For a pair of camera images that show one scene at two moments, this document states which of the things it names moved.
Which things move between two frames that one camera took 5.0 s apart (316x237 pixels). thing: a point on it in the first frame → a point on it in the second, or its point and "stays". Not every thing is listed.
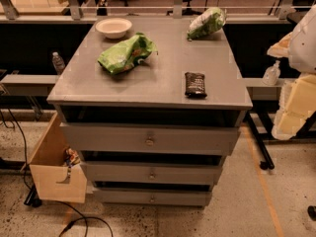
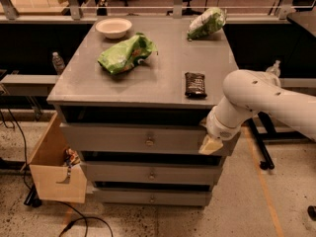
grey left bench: x=29 y=84 stays
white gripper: x=304 y=48 → x=219 y=127
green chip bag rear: x=207 y=23 stays
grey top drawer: x=148 y=130 stays
